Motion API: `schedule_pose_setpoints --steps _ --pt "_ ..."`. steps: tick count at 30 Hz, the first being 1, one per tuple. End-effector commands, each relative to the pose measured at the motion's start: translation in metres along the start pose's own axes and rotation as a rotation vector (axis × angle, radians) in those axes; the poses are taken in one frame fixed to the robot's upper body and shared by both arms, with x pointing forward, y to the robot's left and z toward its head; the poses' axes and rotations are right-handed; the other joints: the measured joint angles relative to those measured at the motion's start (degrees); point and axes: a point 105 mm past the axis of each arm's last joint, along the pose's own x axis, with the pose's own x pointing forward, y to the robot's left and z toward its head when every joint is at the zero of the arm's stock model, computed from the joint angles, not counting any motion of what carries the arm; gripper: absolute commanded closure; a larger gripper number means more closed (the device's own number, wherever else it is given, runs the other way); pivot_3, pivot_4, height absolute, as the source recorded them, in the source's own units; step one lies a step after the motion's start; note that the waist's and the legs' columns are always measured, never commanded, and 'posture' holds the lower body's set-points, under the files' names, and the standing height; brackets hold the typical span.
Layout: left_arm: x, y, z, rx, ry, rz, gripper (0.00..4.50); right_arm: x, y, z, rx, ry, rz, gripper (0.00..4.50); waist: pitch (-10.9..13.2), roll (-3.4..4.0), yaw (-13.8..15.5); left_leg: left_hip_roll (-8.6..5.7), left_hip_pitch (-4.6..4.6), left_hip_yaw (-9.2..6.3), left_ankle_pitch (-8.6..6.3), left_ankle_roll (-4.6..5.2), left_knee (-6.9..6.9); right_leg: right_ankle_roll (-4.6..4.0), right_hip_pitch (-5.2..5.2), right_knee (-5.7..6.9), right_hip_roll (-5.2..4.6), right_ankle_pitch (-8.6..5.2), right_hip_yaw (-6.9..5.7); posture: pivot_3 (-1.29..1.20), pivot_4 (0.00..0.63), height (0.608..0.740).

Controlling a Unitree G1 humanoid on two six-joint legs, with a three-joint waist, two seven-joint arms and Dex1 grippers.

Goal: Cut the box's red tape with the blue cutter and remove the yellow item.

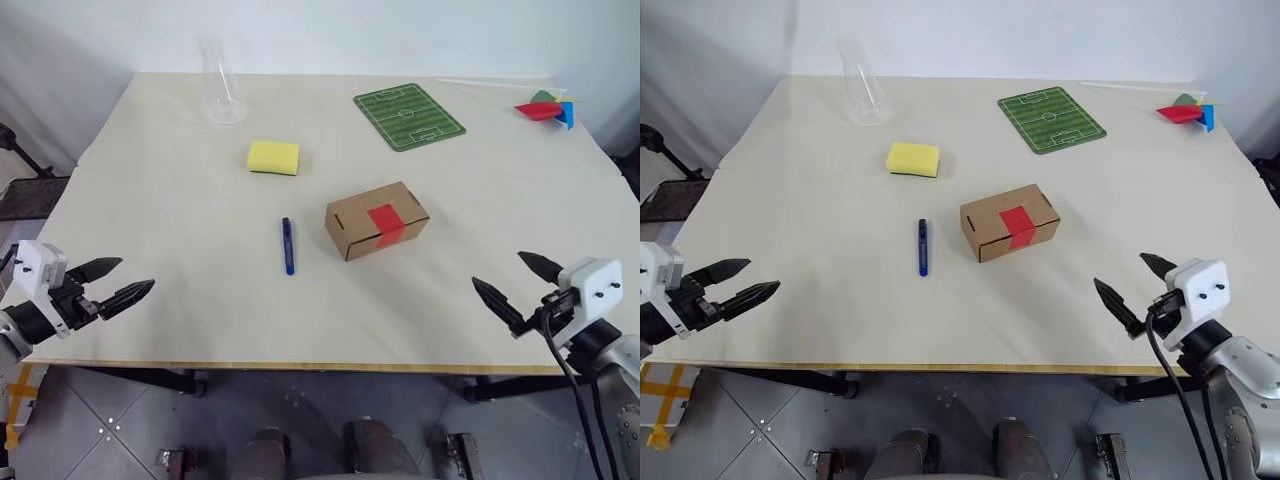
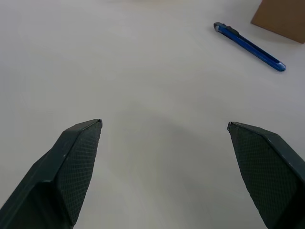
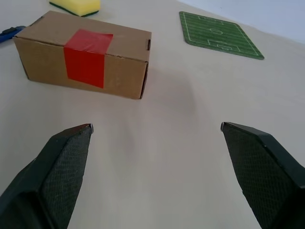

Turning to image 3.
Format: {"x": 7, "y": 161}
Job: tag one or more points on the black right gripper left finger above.
{"x": 47, "y": 181}

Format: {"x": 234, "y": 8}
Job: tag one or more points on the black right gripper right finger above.
{"x": 264, "y": 171}

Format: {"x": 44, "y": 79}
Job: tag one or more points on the brown cardboard box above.
{"x": 43, "y": 52}

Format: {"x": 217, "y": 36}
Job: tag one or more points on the blue tool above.
{"x": 7, "y": 34}

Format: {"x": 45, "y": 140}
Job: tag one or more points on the red tape strip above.
{"x": 83, "y": 64}

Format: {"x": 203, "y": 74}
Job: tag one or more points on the green soccer field mat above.
{"x": 214, "y": 33}

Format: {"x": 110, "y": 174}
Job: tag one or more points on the yellow sponge with green base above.
{"x": 76, "y": 6}

